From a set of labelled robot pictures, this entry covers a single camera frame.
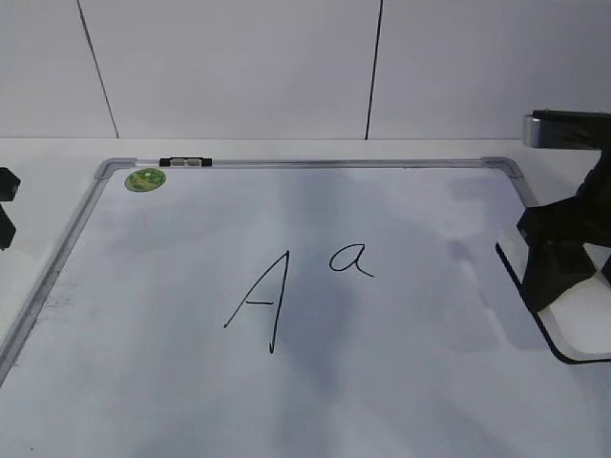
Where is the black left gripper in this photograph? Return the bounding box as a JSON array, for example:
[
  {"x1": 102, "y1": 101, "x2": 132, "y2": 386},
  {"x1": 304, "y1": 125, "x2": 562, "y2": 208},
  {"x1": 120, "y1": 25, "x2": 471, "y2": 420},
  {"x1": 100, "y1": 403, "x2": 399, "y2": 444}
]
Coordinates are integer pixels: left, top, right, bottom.
[{"x1": 0, "y1": 166, "x2": 22, "y2": 250}]

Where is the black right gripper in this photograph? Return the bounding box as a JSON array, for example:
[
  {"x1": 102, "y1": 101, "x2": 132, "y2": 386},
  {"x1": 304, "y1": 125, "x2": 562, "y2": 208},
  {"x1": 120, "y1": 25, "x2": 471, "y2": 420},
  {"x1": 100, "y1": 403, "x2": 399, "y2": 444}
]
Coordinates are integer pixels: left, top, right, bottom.
[{"x1": 517, "y1": 145, "x2": 610, "y2": 313}]

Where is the white whiteboard eraser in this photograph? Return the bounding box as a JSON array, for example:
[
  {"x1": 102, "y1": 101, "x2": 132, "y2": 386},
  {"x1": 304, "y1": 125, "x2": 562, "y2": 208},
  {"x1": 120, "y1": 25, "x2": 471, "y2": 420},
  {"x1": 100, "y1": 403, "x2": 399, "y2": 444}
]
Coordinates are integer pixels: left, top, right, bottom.
[{"x1": 495, "y1": 228, "x2": 610, "y2": 364}]

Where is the green round magnet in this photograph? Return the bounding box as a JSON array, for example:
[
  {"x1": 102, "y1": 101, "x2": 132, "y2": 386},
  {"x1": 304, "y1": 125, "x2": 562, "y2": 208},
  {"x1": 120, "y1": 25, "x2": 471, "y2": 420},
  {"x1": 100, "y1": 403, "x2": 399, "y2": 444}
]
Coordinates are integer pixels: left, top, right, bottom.
[{"x1": 124, "y1": 168, "x2": 166, "y2": 193}]

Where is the black whiteboard hanger clip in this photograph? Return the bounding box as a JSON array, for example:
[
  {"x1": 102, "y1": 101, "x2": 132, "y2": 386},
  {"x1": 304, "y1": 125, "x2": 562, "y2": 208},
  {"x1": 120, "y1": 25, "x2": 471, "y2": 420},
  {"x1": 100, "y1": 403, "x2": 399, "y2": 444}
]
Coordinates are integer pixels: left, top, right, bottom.
[{"x1": 158, "y1": 156, "x2": 213, "y2": 168}]

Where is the white magnetic whiteboard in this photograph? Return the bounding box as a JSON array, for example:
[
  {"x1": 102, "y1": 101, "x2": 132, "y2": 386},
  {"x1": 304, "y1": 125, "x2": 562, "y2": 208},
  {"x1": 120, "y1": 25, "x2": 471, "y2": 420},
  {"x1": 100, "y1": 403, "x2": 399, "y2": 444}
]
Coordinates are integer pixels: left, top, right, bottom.
[{"x1": 1, "y1": 158, "x2": 610, "y2": 457}]

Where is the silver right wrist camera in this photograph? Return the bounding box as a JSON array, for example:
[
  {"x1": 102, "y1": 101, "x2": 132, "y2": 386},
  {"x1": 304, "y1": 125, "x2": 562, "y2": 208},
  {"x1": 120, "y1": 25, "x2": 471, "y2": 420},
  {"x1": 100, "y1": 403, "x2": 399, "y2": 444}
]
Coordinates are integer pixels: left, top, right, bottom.
[{"x1": 522, "y1": 110, "x2": 610, "y2": 150}]

